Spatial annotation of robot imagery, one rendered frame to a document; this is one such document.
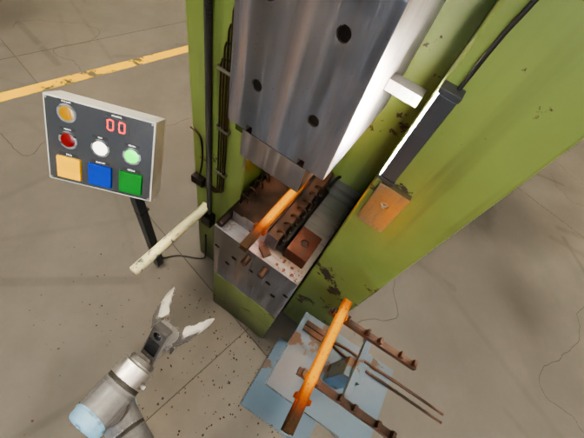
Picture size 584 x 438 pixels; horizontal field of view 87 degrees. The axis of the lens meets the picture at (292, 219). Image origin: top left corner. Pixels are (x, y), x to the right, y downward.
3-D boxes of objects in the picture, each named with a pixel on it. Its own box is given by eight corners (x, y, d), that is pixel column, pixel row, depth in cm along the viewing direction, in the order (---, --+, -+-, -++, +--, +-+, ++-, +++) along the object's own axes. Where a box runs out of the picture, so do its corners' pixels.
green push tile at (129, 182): (140, 196, 106) (141, 175, 102) (118, 191, 105) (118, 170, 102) (142, 194, 107) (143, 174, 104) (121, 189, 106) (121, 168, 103)
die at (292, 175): (296, 193, 84) (306, 170, 76) (239, 154, 87) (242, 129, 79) (360, 122, 107) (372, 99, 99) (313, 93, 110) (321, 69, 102)
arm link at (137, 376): (107, 367, 74) (136, 392, 73) (124, 349, 77) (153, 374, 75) (116, 371, 81) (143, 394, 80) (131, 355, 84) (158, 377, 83)
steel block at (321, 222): (275, 318, 144) (298, 285, 108) (213, 271, 150) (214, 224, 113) (331, 238, 175) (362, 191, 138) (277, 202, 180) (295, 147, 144)
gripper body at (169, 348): (166, 321, 91) (133, 357, 84) (162, 314, 84) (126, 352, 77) (186, 337, 90) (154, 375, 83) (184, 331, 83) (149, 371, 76)
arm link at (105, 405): (74, 417, 75) (56, 418, 67) (116, 371, 82) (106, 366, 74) (101, 442, 74) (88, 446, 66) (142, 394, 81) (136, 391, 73)
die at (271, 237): (274, 249, 113) (278, 239, 106) (232, 219, 116) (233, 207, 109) (328, 184, 136) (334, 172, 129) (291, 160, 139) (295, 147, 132)
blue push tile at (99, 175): (110, 189, 104) (110, 168, 101) (87, 183, 104) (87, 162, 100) (113, 187, 106) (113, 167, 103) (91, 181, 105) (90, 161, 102)
